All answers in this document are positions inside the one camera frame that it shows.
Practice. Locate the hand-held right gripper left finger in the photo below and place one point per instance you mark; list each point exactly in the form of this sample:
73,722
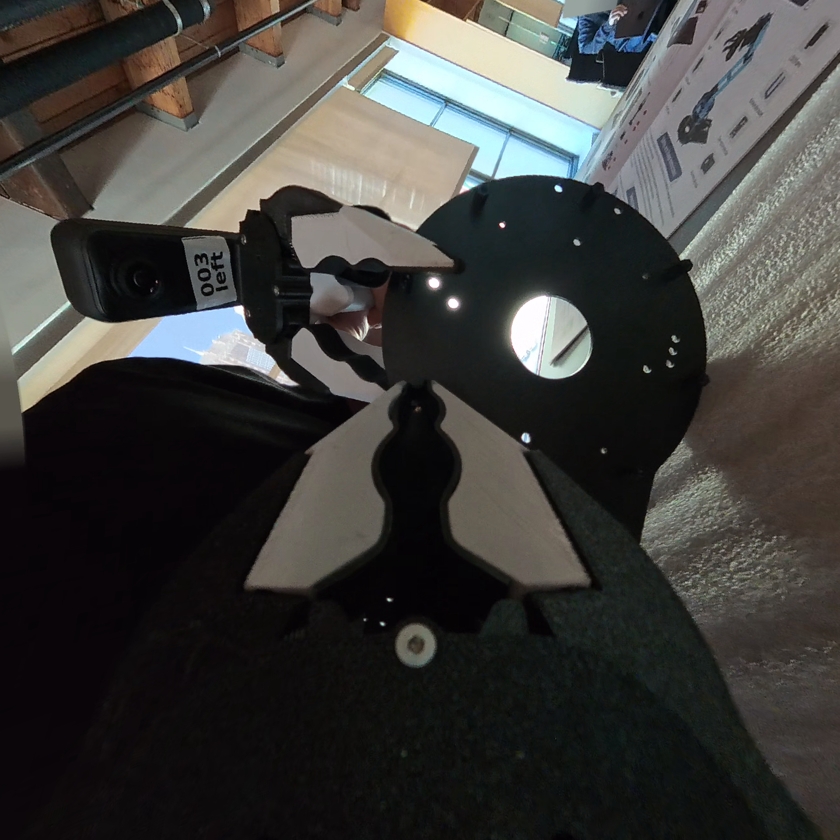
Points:
315,518

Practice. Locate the wooden ceiling beams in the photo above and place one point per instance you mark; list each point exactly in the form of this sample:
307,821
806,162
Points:
157,72

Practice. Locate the window with grey frame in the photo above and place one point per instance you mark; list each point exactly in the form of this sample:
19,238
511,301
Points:
197,341

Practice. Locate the printed instruction leaflet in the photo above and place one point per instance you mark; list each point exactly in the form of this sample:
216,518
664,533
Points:
722,98

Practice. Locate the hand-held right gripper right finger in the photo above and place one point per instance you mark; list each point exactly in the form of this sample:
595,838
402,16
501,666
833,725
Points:
518,518

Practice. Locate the metal ceiling pipes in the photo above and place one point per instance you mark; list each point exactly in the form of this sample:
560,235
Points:
65,65

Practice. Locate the person's left hand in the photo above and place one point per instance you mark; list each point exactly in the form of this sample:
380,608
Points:
364,325

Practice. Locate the white foam sheet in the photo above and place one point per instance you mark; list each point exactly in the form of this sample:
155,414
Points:
754,459

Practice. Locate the black metal chassis plate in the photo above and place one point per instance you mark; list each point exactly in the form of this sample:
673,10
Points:
623,275

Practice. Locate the glass partition window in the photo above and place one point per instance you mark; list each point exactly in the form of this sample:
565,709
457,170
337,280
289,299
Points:
472,124

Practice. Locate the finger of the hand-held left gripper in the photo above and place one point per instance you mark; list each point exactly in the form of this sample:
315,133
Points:
367,236
321,364

